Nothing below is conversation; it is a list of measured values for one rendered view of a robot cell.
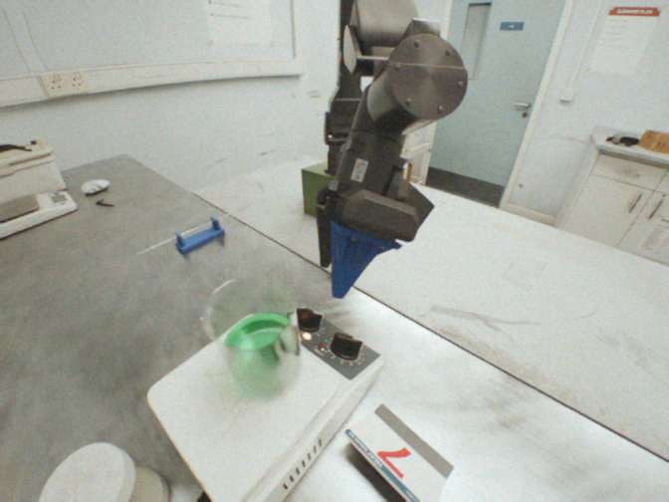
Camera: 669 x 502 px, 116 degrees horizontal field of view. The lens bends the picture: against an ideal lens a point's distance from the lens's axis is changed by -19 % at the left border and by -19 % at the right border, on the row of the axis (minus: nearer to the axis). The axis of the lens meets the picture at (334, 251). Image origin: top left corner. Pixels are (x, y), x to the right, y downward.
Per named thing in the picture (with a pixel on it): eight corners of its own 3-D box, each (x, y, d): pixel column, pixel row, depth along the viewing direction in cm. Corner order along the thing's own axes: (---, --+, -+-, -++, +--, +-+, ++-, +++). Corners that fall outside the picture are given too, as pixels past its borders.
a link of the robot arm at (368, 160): (379, 106, 17) (454, 140, 18) (333, 143, 34) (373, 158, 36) (340, 222, 18) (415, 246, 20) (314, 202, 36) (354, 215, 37)
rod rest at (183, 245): (218, 227, 58) (214, 213, 55) (226, 233, 56) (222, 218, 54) (175, 247, 51) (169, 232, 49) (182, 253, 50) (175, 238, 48)
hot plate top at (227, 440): (255, 315, 27) (253, 310, 27) (344, 384, 21) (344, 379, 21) (146, 396, 20) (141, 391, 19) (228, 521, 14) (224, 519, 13)
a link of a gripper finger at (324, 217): (318, 208, 31) (362, 222, 33) (315, 205, 35) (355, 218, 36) (302, 262, 33) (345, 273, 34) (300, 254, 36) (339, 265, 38)
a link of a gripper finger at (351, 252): (336, 225, 20) (405, 246, 21) (329, 218, 23) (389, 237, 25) (310, 308, 21) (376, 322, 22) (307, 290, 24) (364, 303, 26)
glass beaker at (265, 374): (227, 353, 23) (197, 287, 18) (293, 331, 25) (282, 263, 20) (241, 427, 18) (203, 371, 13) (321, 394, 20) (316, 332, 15)
